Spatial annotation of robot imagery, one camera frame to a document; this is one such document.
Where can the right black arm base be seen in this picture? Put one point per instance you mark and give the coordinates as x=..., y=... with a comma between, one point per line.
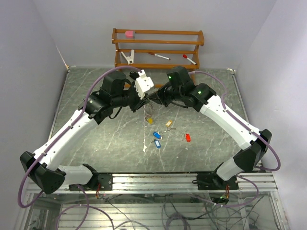
x=209, y=180

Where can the aluminium frame rail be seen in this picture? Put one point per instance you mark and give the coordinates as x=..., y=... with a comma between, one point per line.
x=182, y=183

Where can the pink eraser block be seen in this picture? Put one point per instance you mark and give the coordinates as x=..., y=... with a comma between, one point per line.
x=130, y=34

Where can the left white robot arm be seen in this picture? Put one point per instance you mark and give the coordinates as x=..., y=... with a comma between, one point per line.
x=106, y=94

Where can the white clip tool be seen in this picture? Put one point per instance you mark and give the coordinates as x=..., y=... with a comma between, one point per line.
x=129, y=59

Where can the yellow keyring with keys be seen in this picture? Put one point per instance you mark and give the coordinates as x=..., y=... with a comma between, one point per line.
x=149, y=112

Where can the yellow key tag key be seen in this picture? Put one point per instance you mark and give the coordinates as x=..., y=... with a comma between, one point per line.
x=169, y=125

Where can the blue key tag upper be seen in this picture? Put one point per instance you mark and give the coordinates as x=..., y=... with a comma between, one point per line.
x=157, y=135

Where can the black stapler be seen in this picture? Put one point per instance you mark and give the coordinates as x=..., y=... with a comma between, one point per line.
x=134, y=75

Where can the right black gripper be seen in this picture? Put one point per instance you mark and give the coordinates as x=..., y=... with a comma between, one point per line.
x=159, y=96

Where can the red cap marker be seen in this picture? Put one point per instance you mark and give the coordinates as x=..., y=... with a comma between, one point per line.
x=159, y=56
x=189, y=59

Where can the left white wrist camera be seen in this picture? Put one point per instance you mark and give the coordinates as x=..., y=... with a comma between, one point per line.
x=143, y=84

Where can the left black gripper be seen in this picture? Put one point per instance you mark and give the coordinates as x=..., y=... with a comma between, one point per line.
x=139, y=102

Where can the blue key tag lower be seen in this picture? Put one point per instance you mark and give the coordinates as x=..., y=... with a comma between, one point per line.
x=157, y=143

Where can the blue key tag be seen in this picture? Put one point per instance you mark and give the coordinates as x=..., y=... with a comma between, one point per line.
x=157, y=143
x=157, y=135

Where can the wooden three-tier shelf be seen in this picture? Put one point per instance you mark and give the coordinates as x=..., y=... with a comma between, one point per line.
x=169, y=43

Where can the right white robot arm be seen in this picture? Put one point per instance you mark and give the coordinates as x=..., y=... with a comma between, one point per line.
x=203, y=99

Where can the red cap marker left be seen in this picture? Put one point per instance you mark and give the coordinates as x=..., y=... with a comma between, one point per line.
x=159, y=56

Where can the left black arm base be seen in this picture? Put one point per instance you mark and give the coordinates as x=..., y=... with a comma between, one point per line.
x=99, y=181

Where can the red key tag key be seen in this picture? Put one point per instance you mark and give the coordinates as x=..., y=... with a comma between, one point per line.
x=187, y=137

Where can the red cap marker right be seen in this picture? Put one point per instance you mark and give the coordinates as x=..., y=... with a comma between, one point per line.
x=189, y=59

